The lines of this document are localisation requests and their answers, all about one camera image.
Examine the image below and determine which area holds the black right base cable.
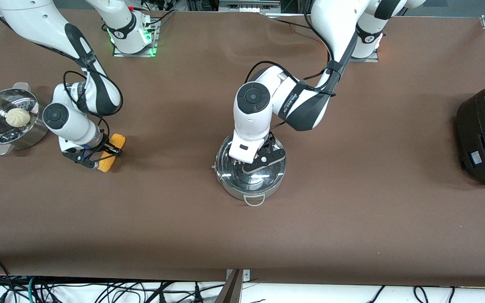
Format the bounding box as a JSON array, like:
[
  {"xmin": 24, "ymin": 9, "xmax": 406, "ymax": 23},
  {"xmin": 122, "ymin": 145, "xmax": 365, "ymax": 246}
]
[{"xmin": 141, "ymin": 9, "xmax": 176, "ymax": 31}]

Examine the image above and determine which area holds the perforated steel steamer insert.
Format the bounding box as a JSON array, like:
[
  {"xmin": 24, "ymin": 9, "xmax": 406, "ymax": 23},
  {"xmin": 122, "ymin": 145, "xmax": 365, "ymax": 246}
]
[{"xmin": 0, "ymin": 93, "xmax": 39, "ymax": 141}]

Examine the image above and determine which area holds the white steamed bun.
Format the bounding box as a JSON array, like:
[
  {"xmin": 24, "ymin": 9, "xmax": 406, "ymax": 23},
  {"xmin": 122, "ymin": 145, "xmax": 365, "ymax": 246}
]
[{"xmin": 6, "ymin": 108, "xmax": 31, "ymax": 128}]

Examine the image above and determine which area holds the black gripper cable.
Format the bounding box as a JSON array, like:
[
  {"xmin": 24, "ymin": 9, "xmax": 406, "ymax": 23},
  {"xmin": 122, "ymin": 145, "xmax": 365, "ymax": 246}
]
[
  {"xmin": 245, "ymin": 13, "xmax": 341, "ymax": 96},
  {"xmin": 63, "ymin": 50, "xmax": 124, "ymax": 165}
]

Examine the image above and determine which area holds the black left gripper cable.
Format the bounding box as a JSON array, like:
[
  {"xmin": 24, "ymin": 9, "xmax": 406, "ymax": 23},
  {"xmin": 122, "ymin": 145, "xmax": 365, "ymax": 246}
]
[{"xmin": 245, "ymin": 13, "xmax": 341, "ymax": 96}]

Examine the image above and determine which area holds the silver table bracket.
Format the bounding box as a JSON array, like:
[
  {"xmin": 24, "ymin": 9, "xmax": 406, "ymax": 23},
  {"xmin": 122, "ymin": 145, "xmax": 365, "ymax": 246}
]
[{"xmin": 226, "ymin": 268, "xmax": 251, "ymax": 282}]

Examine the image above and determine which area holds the right arm steel base plate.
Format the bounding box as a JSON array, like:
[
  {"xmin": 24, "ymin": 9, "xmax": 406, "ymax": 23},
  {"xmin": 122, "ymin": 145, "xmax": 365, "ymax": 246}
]
[{"xmin": 113, "ymin": 19, "xmax": 159, "ymax": 57}]

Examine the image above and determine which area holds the yellow corn cob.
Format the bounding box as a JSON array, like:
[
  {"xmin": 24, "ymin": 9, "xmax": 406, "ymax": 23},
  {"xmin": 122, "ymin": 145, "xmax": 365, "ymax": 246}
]
[{"xmin": 98, "ymin": 133, "xmax": 126, "ymax": 173}]

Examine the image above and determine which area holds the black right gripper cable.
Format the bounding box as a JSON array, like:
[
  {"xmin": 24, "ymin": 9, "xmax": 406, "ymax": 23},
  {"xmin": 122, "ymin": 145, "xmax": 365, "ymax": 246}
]
[{"xmin": 63, "ymin": 50, "xmax": 124, "ymax": 165}]

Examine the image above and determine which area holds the steel cooking pot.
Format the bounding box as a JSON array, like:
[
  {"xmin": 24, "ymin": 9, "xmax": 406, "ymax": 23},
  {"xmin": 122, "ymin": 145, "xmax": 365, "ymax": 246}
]
[{"xmin": 212, "ymin": 134, "xmax": 288, "ymax": 207}]

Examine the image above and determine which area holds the dark brown stand post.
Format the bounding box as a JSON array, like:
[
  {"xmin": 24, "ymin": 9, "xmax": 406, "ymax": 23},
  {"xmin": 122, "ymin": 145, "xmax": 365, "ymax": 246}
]
[{"xmin": 215, "ymin": 269, "xmax": 243, "ymax": 303}]

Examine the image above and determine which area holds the left arm steel base plate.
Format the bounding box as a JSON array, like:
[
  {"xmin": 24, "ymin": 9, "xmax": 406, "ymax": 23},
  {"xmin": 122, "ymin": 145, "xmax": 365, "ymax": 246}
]
[{"xmin": 349, "ymin": 50, "xmax": 380, "ymax": 63}]

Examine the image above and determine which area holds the grey metal control box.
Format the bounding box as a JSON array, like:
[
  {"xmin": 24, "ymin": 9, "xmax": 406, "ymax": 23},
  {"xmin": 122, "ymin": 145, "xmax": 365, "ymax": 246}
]
[{"xmin": 219, "ymin": 0, "xmax": 282, "ymax": 13}]

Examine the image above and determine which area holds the glass pot lid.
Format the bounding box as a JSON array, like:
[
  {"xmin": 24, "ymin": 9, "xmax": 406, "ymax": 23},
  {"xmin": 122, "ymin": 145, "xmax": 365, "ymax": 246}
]
[{"xmin": 217, "ymin": 135, "xmax": 286, "ymax": 192}]

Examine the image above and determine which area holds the black base cable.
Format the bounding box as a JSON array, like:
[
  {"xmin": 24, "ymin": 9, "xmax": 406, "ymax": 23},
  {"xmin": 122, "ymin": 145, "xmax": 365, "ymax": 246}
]
[
  {"xmin": 141, "ymin": 9, "xmax": 176, "ymax": 31},
  {"xmin": 264, "ymin": 12, "xmax": 315, "ymax": 31}
]

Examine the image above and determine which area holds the black left base cable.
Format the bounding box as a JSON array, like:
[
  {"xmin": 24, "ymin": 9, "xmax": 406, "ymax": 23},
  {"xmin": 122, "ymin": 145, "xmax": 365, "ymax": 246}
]
[{"xmin": 264, "ymin": 12, "xmax": 315, "ymax": 31}]

